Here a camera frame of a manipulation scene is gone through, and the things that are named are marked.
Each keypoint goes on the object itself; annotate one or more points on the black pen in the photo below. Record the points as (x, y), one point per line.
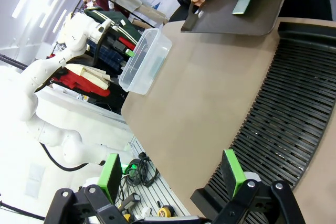
(159, 204)

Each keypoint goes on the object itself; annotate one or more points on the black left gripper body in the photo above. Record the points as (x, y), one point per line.
(119, 43)

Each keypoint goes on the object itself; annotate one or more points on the beige garment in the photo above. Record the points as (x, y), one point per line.
(92, 75)

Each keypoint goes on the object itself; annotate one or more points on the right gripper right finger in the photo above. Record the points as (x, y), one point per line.
(236, 179)

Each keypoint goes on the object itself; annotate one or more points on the grey outlet plate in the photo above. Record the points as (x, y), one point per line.
(34, 180)

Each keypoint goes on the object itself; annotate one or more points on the clear plastic box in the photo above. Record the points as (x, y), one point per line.
(144, 64)

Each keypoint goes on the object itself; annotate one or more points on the green jacket with stripes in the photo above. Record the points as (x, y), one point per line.
(123, 28)

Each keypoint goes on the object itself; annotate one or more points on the white tape roll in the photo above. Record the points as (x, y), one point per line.
(146, 211)

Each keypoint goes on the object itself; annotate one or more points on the black slotted rack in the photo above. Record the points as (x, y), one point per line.
(294, 108)

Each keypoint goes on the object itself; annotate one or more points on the red dress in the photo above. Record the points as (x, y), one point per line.
(78, 85)

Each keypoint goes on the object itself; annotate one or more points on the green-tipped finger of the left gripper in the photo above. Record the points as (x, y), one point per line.
(130, 53)

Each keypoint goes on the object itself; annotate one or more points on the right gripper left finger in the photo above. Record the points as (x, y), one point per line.
(109, 176)

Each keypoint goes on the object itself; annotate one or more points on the plaid skirt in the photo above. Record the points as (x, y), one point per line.
(105, 56)

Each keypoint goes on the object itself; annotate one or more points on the yellow tape measure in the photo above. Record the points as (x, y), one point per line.
(166, 211)

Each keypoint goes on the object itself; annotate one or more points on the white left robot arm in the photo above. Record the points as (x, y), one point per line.
(76, 37)

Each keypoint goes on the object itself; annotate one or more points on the grey slotted base plate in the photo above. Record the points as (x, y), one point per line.
(162, 195)

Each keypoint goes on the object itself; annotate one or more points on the yellow black hand tool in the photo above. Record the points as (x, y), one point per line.
(128, 204)

